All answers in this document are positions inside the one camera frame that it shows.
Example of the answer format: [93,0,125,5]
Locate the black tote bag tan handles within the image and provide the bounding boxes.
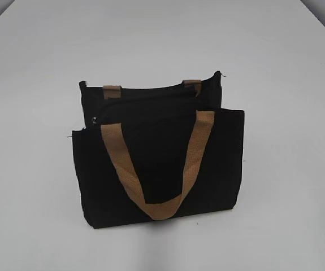
[71,71,245,229]

